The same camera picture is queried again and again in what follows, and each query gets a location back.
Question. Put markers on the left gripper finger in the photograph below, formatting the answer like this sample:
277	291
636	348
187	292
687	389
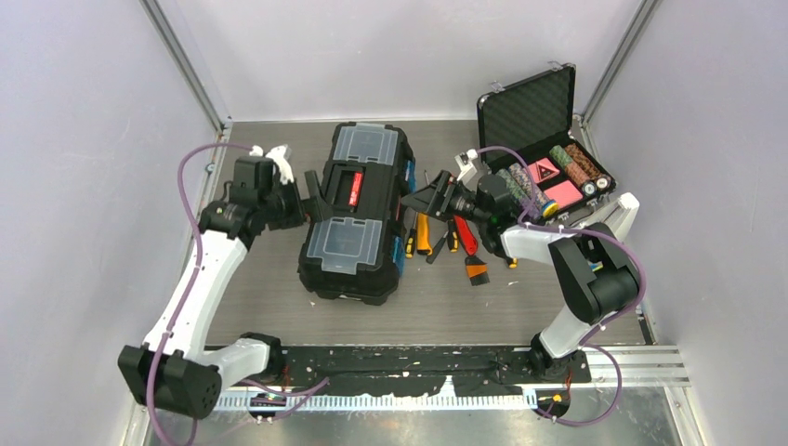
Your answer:
313	185
318	209

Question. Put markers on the white stand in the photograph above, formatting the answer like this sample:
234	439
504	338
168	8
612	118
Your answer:
618	215

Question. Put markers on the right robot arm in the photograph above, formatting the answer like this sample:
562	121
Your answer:
597	275

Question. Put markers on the screwdriver left of knife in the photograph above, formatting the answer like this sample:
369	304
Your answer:
452	237

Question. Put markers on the black poker chip case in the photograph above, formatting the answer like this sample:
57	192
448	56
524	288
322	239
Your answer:
533	117

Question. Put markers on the black plastic toolbox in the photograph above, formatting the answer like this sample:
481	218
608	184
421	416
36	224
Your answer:
358	252

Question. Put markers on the orange black brush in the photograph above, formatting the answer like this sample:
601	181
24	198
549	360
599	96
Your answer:
476	271

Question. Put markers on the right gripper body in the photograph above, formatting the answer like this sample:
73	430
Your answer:
455	201

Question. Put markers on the screwdriver far left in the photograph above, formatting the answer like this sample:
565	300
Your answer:
411	237

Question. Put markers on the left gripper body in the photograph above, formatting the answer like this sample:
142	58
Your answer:
284	204

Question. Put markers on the yellow utility knife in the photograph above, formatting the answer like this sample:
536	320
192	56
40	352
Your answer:
422	239

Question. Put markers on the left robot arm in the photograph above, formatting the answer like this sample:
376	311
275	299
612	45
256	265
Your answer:
172	370

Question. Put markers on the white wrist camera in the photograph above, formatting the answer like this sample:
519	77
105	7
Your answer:
280	155
466	161

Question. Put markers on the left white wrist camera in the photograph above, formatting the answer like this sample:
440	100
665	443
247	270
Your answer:
280	155

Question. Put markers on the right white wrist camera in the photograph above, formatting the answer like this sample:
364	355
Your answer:
466	161

